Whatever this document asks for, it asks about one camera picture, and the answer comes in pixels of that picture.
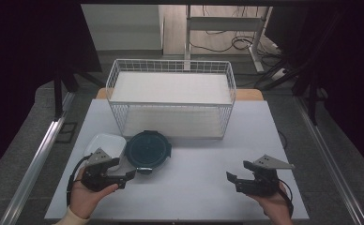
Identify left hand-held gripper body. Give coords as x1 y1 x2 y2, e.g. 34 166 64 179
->
80 148 127 192

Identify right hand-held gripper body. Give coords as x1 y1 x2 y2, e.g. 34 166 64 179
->
235 154 296 198

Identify white lidded plastic container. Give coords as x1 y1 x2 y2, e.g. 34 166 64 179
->
83 133 128 172

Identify white wire rack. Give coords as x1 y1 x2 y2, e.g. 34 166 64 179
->
105 58 237 141

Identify person's left hand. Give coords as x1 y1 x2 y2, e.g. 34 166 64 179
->
69 168 119 219

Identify person's right hand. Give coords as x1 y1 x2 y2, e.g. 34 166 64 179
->
249 183 295 225

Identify wooden table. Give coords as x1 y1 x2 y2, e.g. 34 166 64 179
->
95 87 265 102

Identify white power strip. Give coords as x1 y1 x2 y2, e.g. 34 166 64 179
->
270 67 289 82

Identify white cabinet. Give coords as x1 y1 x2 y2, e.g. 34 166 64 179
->
81 3 165 53

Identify dark curtain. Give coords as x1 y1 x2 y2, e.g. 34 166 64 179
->
0 0 103 183
264 4 364 172

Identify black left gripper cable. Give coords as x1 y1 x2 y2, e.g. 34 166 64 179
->
66 154 92 207

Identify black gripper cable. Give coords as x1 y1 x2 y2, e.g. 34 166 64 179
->
277 177 295 218
66 154 92 207

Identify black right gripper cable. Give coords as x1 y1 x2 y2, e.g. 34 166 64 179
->
277 177 295 218

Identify black square floor frame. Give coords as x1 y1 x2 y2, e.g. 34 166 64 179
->
55 121 78 144

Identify aluminium rail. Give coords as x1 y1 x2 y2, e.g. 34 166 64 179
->
0 92 77 225
294 95 364 225

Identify black floor cables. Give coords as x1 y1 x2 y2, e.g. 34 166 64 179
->
189 5 286 68

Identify white metal desk frame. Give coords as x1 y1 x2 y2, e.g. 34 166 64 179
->
184 4 274 74

